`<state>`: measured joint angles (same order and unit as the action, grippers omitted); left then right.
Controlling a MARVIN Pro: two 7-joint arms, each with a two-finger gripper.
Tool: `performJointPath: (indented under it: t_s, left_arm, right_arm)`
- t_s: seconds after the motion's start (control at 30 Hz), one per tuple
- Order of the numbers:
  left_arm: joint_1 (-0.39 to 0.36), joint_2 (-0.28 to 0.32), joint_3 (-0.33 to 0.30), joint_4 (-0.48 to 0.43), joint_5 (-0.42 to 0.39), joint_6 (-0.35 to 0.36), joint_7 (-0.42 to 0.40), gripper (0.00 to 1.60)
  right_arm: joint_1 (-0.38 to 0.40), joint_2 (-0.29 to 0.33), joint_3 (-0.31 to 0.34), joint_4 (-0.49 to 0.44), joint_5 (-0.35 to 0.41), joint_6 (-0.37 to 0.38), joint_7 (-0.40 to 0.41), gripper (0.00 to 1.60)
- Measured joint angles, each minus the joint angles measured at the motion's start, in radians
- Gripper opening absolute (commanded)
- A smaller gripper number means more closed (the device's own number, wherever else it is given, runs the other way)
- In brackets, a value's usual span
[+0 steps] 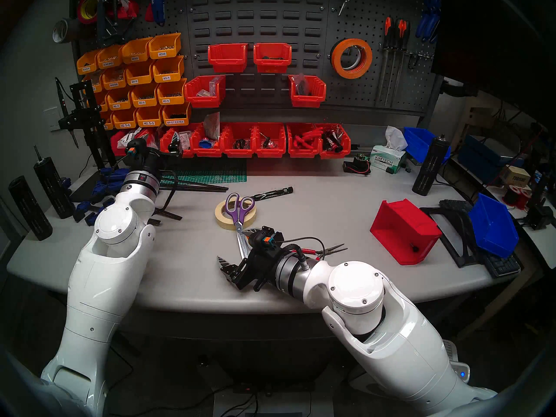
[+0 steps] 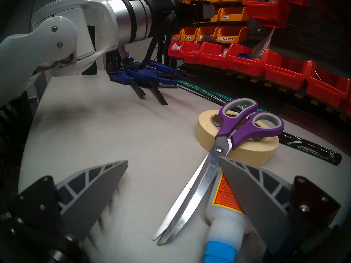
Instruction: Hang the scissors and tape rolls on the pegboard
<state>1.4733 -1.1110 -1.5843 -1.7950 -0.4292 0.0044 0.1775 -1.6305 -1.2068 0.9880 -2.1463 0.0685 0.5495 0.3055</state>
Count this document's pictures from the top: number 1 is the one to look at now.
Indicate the pile of blue clamps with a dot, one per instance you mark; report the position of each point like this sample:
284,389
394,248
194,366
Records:
106,179

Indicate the red plastic storage bin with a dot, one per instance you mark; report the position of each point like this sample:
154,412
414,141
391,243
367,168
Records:
404,229
206,153
302,153
114,151
334,154
186,153
269,153
204,100
272,64
307,100
155,138
238,153
226,57

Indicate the grey pegboard back panel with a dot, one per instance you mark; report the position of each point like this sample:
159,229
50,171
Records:
282,25

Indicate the blue plastic storage bin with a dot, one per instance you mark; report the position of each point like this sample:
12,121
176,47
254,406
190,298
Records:
417,138
495,229

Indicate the black desktop device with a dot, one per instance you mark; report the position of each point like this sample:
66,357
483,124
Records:
538,212

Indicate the black carabiner hook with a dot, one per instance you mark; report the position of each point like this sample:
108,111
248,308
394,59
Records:
412,61

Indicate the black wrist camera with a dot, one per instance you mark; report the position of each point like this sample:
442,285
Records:
267,240
135,150

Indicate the black marker pen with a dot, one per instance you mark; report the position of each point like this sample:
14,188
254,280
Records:
273,193

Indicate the green cutting mat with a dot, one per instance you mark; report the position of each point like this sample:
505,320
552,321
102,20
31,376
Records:
213,176

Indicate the Kimtech tissue box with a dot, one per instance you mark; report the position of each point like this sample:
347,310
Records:
386,162

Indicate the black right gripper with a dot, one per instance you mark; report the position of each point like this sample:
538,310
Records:
260,270

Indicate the white Coway air purifier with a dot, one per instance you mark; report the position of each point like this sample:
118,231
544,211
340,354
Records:
460,368

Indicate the black computer monitor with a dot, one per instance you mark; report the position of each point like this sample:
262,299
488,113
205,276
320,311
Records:
499,29

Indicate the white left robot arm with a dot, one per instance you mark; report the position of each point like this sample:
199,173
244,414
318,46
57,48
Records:
104,273

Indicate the black cylindrical tool holder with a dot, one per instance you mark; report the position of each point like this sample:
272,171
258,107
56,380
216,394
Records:
30,212
430,168
54,188

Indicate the white side table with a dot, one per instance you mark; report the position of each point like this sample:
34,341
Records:
545,246

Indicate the black power strip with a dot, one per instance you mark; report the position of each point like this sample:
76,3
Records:
278,385

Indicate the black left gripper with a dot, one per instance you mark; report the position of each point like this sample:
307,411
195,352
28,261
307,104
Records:
156,156

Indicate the black bar clamp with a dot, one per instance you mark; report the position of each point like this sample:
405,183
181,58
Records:
108,29

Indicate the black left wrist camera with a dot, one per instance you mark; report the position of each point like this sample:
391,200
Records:
135,150

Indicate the grey duct tape roll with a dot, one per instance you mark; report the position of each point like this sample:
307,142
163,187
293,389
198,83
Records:
69,29

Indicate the yellow plastic parts bin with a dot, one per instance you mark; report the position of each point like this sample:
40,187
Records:
171,92
149,117
108,123
144,97
114,79
119,100
139,75
164,46
168,69
96,84
87,64
102,102
135,51
108,57
124,120
176,115

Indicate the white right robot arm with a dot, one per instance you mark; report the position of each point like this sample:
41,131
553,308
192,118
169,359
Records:
391,342

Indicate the small blue plastic part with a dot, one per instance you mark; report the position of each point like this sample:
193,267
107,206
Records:
206,143

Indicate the black tripod rods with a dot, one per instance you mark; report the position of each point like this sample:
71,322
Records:
204,186

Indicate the orange tape roll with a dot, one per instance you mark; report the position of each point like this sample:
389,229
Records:
352,74

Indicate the black computer keyboard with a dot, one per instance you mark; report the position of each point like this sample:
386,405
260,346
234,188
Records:
506,266

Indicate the small silver scissors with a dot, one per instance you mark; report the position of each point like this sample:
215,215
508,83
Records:
346,1

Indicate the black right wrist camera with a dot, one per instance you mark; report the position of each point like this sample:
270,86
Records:
267,240

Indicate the dark blue storage bin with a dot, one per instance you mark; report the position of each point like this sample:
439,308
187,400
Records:
478,160

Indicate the black printed frame part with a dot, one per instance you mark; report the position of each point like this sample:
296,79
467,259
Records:
460,255

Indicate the black metal fixture stand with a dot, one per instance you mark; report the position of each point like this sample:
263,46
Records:
87,116

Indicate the small cardboard box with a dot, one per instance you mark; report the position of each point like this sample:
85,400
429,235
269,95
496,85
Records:
517,177

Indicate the beige masking tape roll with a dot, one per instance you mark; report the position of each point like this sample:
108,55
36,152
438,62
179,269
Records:
221,220

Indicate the red yellow tape roll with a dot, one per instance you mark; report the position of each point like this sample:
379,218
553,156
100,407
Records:
82,8

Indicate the clear plastic parts bag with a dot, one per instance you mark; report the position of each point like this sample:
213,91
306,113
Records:
302,85
208,90

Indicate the clear plastic hardware bag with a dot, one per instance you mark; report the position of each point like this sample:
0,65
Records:
187,139

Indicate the black battery holder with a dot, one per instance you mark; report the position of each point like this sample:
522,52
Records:
358,166

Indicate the black tape roll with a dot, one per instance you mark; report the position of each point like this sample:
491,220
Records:
332,55

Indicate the black soldering iron pen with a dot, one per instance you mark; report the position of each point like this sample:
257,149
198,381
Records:
61,97

